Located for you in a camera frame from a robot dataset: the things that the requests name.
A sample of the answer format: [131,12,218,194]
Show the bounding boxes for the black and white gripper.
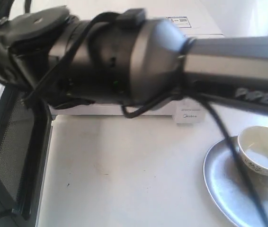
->
[0,6,72,89]

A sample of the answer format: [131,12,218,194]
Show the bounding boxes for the white microwave door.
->
[0,88,52,227]

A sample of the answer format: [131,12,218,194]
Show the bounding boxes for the white ceramic bowl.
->
[237,126,268,176]

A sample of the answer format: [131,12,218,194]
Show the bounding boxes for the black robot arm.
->
[0,6,268,118]

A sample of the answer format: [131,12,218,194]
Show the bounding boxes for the round silver metal plate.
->
[203,140,268,227]

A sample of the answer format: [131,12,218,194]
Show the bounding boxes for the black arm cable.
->
[24,14,268,227]

